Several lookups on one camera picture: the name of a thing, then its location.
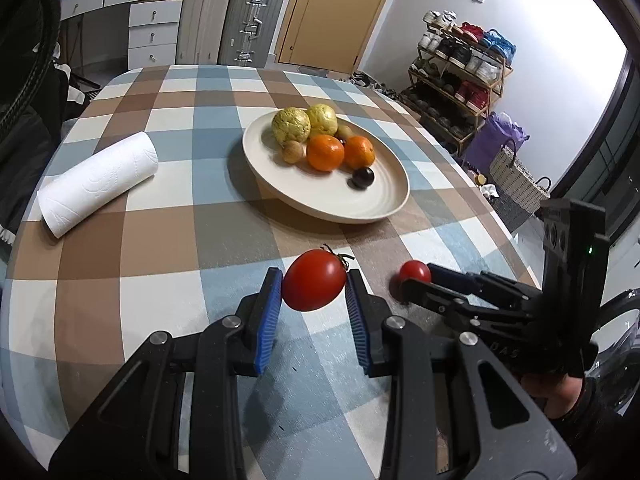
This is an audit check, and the dark glass sliding door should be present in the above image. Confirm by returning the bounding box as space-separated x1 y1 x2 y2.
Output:
550 60 640 246

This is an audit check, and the black braided cable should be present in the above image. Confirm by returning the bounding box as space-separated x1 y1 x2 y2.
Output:
0 0 63 136

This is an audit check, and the woven basket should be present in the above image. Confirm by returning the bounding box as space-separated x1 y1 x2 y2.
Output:
489 137 551 228

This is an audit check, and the cream round plate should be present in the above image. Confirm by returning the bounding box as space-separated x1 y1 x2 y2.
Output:
242 108 411 224

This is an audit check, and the orange mandarin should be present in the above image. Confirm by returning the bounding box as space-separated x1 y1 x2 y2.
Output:
306 134 346 172
343 135 377 170

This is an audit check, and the person's right hand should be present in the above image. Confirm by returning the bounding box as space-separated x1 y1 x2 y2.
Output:
522 372 586 418

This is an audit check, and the white paper towel roll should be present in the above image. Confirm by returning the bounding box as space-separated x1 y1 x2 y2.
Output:
37 131 159 239

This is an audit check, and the white washing machine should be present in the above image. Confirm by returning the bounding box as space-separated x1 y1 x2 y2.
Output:
585 287 640 413

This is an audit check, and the person's right forearm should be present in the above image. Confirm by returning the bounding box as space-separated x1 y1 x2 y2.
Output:
545 377 636 466

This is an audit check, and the wooden shoe rack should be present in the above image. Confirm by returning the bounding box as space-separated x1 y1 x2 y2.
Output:
400 10 516 156

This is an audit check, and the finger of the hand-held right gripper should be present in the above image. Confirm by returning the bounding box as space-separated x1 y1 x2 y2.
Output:
427 262 544 311
399 279 506 333

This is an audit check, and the white drawer cabinet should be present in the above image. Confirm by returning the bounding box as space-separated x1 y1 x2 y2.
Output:
60 0 185 71

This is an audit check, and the silver suitcase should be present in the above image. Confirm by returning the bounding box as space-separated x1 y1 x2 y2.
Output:
220 0 286 68

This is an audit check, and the purple bag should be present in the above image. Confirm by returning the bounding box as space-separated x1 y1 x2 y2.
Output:
465 112 530 173

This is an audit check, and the red tomato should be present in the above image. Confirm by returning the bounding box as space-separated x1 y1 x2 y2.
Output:
397 259 432 286
281 245 355 312

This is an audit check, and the pile of shoes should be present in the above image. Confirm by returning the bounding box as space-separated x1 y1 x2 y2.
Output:
402 10 516 141

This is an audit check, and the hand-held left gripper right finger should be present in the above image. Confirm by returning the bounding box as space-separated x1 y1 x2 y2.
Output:
345 268 578 480

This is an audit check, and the checked tablecloth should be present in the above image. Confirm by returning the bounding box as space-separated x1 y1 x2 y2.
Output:
0 64 543 480

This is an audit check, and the yellow bumpy fruit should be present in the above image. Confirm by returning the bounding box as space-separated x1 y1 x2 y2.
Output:
271 107 312 146
306 103 339 137

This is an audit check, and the beige suitcase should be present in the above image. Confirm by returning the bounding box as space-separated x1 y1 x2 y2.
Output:
176 0 235 66

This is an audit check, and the wooden door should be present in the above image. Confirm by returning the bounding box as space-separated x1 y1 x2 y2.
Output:
274 0 401 75

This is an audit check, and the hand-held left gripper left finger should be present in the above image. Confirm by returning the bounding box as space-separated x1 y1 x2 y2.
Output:
48 266 284 480

